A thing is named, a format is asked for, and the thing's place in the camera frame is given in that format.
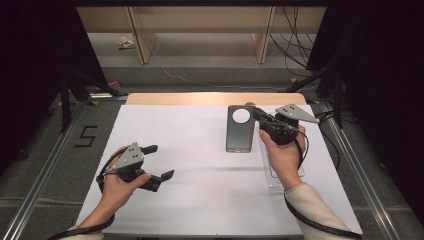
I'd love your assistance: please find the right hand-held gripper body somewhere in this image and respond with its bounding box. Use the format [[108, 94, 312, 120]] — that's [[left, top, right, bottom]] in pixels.
[[258, 103, 321, 147]]

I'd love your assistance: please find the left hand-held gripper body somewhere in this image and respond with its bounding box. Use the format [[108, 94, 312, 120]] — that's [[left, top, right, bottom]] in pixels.
[[104, 141, 162, 193]]

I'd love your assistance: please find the grey phone case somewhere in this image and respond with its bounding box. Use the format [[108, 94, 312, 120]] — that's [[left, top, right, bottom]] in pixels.
[[225, 104, 257, 154]]

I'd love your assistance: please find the person's left hand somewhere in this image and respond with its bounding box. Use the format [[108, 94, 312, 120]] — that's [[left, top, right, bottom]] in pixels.
[[99, 172, 153, 217]]

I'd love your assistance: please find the person's right hand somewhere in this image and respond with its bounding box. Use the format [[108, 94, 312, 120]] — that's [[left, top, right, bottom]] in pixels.
[[258, 124, 308, 192]]

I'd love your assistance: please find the white table board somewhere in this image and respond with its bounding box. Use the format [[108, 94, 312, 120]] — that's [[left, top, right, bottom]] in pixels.
[[72, 104, 364, 237]]

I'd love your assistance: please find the black metal stand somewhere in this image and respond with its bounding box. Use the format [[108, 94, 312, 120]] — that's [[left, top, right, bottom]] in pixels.
[[59, 70, 129, 134], [284, 65, 346, 130]]

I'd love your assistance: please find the light wooden table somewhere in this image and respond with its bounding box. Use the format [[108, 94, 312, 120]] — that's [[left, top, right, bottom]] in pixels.
[[125, 92, 308, 106]]

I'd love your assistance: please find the flat white book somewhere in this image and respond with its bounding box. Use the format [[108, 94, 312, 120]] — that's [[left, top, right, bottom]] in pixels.
[[88, 92, 114, 100]]

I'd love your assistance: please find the pink object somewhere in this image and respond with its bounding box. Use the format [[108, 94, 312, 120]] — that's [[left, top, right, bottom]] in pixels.
[[91, 79, 122, 95]]

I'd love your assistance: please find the dark curtain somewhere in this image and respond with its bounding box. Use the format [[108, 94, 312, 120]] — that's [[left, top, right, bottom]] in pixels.
[[0, 0, 110, 176], [305, 0, 424, 229]]

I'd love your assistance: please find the crumpled white paper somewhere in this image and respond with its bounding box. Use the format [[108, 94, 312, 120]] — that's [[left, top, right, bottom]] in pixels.
[[117, 36, 136, 51]]

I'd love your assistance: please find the light wooden shelf unit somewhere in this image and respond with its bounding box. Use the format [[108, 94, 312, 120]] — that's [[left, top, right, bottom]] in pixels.
[[75, 5, 328, 65]]

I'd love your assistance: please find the black floor cable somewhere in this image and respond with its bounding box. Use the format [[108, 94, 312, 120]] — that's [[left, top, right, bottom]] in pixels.
[[314, 109, 352, 172]]

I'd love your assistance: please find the white floor cable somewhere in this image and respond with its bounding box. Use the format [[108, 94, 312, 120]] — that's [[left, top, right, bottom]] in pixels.
[[149, 43, 291, 92]]

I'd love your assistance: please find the left hand-held gripper black cable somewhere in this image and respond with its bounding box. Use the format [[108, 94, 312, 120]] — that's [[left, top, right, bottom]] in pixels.
[[47, 149, 118, 240]]

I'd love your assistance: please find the hand-held gripper black cable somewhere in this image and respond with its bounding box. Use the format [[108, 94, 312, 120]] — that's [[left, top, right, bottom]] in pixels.
[[47, 149, 118, 240], [282, 129, 363, 240]]

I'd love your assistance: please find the bundle of black cables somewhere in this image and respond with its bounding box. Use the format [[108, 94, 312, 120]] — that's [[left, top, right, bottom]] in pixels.
[[268, 6, 317, 78]]

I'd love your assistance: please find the metal floor rail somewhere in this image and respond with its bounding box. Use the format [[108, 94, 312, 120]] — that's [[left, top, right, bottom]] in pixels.
[[0, 95, 129, 240], [313, 99, 403, 240]]

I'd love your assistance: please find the right hand-held gripper black cable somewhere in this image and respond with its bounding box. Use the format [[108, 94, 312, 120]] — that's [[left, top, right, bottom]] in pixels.
[[282, 129, 363, 240]]

